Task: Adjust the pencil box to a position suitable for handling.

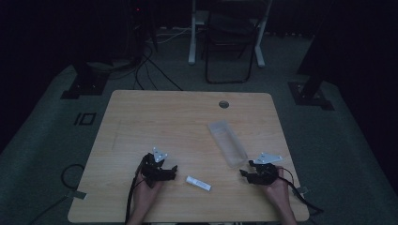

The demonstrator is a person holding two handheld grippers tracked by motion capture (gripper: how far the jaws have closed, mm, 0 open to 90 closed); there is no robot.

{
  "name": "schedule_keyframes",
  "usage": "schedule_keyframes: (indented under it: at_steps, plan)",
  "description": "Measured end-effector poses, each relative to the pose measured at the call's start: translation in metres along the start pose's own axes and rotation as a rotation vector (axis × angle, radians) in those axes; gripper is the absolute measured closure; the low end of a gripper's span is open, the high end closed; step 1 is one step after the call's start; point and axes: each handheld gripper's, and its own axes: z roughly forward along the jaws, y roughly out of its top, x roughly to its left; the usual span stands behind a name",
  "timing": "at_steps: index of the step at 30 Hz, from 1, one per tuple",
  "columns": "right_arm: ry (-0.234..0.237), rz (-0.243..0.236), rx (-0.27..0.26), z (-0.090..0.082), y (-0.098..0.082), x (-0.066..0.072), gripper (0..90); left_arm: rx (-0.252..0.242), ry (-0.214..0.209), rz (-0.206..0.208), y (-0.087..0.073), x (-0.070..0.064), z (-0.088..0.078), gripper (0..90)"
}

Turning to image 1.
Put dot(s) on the black stand base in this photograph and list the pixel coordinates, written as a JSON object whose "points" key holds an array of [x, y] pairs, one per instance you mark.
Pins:
{"points": [[86, 82], [311, 90]]}

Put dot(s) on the person's right hand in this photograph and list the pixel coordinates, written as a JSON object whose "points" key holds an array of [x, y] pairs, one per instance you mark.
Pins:
{"points": [[278, 193]]}

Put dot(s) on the black folding chair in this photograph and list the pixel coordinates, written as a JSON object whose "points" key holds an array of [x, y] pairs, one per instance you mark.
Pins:
{"points": [[231, 40]]}

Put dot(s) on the grey table grommet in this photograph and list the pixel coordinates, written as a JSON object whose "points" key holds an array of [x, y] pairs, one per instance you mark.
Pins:
{"points": [[223, 104]]}

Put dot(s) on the clear plastic box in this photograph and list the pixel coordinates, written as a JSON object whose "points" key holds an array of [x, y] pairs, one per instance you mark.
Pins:
{"points": [[228, 143]]}

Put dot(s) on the white desk frame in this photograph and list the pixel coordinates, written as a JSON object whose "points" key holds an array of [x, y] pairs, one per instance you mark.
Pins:
{"points": [[194, 40]]}

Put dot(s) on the person's left hand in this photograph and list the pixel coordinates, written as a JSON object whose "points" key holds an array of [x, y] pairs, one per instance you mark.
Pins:
{"points": [[145, 195]]}

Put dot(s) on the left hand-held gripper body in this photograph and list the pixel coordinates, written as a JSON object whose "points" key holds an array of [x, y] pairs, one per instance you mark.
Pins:
{"points": [[153, 170]]}

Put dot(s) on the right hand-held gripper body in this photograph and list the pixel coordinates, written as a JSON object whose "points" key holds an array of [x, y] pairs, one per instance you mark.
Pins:
{"points": [[266, 173]]}

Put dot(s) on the small white tube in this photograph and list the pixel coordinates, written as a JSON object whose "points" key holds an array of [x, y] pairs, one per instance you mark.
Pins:
{"points": [[198, 183]]}

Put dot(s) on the grey tape piece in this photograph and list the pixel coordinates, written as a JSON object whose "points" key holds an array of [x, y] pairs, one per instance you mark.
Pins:
{"points": [[76, 195], [302, 190]]}

